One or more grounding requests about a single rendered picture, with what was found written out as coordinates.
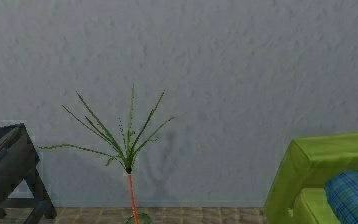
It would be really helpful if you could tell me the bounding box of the green house plant red stem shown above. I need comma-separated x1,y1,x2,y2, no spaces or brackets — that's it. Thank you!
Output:
38,83,176,224

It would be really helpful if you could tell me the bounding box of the blue plaid cushion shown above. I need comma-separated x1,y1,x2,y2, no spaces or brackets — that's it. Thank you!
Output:
324,170,358,224

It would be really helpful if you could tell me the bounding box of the black wooden table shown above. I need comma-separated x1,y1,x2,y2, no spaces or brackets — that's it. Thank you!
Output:
0,123,58,224

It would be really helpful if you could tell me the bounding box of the lime green sofa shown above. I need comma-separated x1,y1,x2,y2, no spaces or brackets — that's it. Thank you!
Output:
264,130,358,224

